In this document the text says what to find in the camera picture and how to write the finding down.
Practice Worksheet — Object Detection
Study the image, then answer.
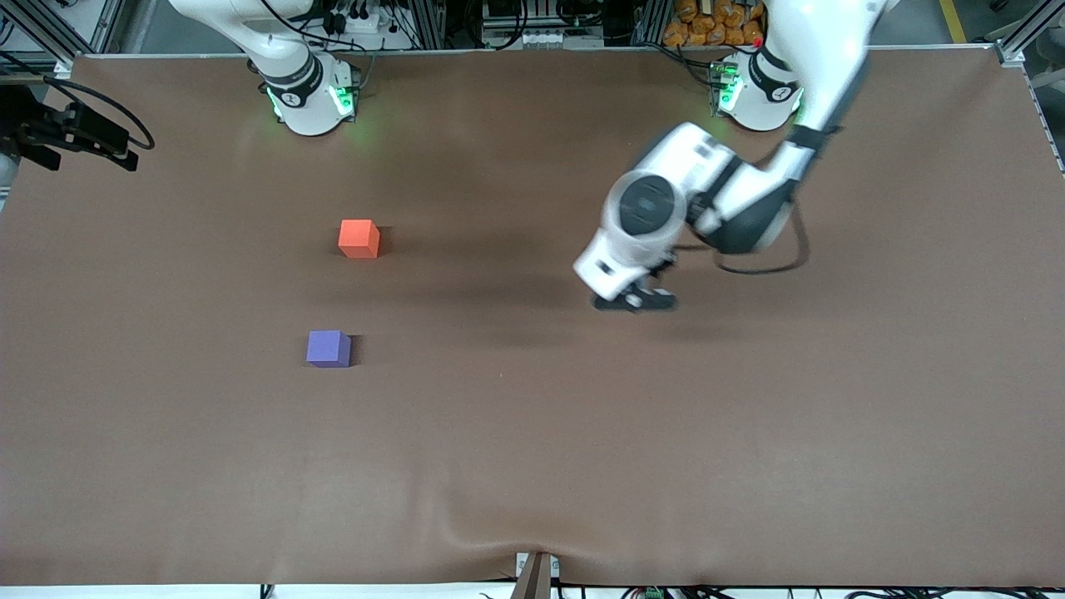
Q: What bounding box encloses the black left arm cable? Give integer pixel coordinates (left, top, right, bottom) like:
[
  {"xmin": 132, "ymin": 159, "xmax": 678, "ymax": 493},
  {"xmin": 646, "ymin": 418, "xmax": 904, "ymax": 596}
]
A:
[{"xmin": 714, "ymin": 200, "xmax": 811, "ymax": 276}]

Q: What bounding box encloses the white power strip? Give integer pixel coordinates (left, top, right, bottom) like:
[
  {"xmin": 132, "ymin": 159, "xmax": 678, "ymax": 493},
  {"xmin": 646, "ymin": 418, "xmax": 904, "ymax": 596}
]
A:
[{"xmin": 320, "ymin": 0, "xmax": 385, "ymax": 36}]

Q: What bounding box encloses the orange foam block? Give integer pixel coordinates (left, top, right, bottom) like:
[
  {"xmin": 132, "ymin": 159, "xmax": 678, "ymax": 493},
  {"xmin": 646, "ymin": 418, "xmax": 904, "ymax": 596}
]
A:
[{"xmin": 338, "ymin": 220, "xmax": 381, "ymax": 260}]

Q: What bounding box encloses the black camera cable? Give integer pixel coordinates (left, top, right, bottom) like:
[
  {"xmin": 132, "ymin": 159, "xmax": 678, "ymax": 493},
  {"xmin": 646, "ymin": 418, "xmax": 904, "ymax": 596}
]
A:
[{"xmin": 43, "ymin": 76, "xmax": 156, "ymax": 151}]

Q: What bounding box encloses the black side camera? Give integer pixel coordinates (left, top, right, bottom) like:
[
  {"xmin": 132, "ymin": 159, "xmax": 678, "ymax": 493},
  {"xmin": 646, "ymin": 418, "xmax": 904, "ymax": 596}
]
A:
[{"xmin": 0, "ymin": 83, "xmax": 141, "ymax": 173}]

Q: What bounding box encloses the orange lumpy bag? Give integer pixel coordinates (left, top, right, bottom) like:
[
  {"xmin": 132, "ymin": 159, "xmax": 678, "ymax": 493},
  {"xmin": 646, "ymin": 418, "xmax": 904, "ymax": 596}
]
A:
[{"xmin": 662, "ymin": 0, "xmax": 767, "ymax": 49}]

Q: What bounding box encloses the purple foam block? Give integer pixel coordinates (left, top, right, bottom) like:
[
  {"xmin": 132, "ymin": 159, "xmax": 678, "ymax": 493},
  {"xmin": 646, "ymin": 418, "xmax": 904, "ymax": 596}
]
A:
[{"xmin": 305, "ymin": 329, "xmax": 352, "ymax": 369}]

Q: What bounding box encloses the brown table cover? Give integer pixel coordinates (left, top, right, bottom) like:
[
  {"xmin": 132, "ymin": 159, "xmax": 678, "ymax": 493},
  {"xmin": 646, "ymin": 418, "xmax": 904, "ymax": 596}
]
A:
[{"xmin": 0, "ymin": 46, "xmax": 1065, "ymax": 588}]

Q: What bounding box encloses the aluminium frame profile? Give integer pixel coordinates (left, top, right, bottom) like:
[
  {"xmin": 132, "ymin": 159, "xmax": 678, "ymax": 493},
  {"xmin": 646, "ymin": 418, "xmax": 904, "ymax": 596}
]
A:
[
  {"xmin": 0, "ymin": 0, "xmax": 127, "ymax": 64},
  {"xmin": 993, "ymin": 0, "xmax": 1065, "ymax": 69}
]

